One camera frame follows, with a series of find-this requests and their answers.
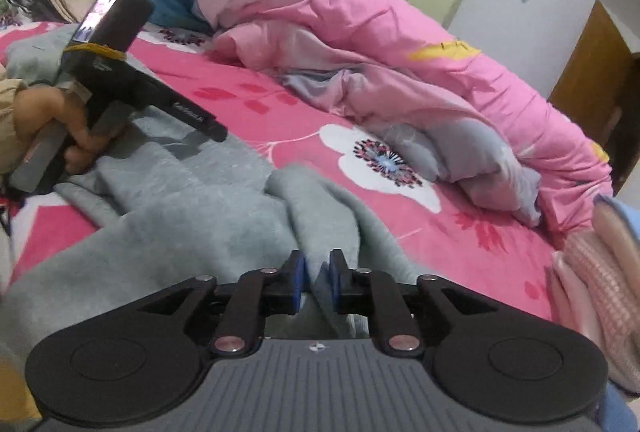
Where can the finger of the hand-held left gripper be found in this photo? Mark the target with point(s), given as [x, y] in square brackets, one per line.
[215, 129]

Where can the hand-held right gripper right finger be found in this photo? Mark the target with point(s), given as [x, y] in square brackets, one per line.
[334, 279]

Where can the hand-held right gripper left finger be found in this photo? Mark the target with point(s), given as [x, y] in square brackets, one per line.
[299, 279]

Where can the grey hoodie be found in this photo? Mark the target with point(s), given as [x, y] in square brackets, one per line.
[175, 222]

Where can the person's left forearm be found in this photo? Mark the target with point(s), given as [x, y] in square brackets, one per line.
[10, 122]

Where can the person's left hand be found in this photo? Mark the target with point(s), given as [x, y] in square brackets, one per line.
[50, 112]

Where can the pink floral duvet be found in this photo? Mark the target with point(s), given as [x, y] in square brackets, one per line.
[375, 37]

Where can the pink checked folded cloth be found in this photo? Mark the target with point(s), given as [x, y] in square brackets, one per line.
[610, 292]

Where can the beige folded cloth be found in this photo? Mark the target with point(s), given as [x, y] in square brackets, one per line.
[620, 237]

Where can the wooden door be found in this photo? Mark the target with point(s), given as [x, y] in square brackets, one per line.
[590, 82]

